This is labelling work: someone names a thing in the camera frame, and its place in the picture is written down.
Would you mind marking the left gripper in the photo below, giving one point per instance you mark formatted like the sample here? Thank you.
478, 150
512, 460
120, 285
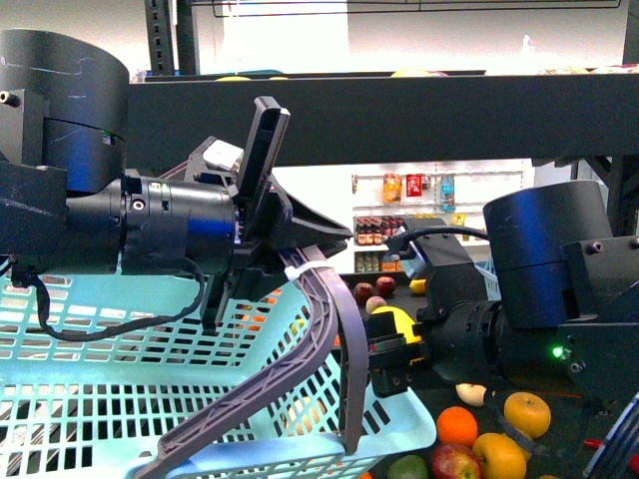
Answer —
295, 224

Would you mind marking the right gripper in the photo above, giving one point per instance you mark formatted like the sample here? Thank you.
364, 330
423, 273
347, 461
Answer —
394, 365

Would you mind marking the yellow lemon large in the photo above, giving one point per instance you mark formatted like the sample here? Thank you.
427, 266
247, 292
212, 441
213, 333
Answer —
402, 320

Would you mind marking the grey-brown basket handle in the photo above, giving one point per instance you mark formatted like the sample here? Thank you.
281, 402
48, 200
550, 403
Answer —
333, 314

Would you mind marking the light teal shopping basket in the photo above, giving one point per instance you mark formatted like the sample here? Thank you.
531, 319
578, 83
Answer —
98, 410

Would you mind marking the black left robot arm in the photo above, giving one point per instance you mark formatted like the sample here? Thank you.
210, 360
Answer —
69, 207

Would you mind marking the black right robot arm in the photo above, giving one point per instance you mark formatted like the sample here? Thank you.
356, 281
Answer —
564, 318

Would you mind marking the black upper shelf beam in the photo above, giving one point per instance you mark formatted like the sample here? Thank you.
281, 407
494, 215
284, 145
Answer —
393, 120

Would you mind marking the small orange mandarin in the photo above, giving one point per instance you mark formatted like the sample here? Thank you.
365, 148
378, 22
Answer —
457, 425

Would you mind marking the green lime upper middle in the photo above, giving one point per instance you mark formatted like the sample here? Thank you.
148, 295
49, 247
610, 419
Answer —
408, 467

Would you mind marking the red yellow apple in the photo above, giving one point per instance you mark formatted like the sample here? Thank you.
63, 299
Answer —
450, 461

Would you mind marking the small blue basket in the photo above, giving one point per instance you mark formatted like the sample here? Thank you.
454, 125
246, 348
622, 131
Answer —
487, 269

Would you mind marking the golden orange persimmon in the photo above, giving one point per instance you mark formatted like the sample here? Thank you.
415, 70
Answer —
528, 412

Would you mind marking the yellow orange apple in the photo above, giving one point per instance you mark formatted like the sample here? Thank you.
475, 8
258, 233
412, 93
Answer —
499, 457

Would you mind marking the black fruit display tray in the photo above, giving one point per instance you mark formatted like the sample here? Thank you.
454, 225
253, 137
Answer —
512, 435

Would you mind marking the red chili pepper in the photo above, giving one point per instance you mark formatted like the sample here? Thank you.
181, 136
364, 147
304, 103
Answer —
633, 464

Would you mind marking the white cable tie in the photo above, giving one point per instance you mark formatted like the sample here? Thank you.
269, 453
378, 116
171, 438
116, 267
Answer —
294, 272

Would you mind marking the white grocery wall shelf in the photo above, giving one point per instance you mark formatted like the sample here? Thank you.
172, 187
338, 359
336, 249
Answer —
454, 191

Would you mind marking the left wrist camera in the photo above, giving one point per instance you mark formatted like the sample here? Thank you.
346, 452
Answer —
214, 162

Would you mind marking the black shelf upright post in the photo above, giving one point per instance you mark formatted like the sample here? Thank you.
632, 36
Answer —
159, 34

